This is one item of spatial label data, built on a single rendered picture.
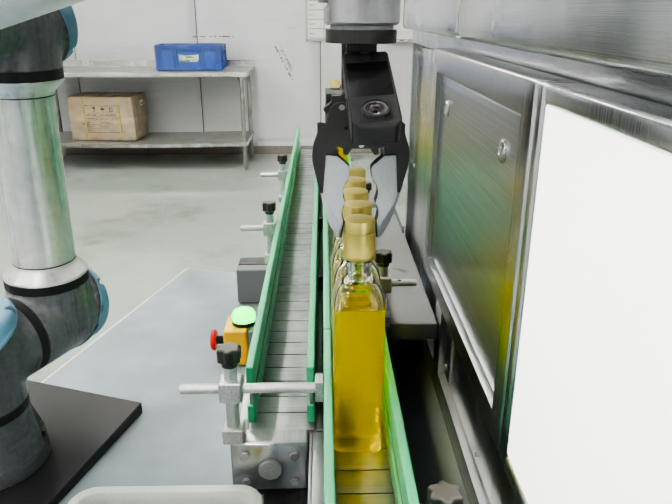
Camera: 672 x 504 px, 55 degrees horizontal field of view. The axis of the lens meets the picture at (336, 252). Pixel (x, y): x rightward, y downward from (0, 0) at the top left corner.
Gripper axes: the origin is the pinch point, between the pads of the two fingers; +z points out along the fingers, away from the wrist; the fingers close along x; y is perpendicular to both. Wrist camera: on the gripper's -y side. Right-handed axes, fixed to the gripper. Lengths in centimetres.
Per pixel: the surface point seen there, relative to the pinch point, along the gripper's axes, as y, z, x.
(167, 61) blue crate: 536, 19, 133
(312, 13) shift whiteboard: 596, -22, 4
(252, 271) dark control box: 67, 32, 18
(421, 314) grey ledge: 34.2, 27.1, -13.6
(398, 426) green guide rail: -9.4, 18.7, -3.7
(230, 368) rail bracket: -0.8, 16.5, 14.5
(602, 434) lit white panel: -34.1, 1.8, -12.0
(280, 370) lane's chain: 16.6, 27.2, 9.9
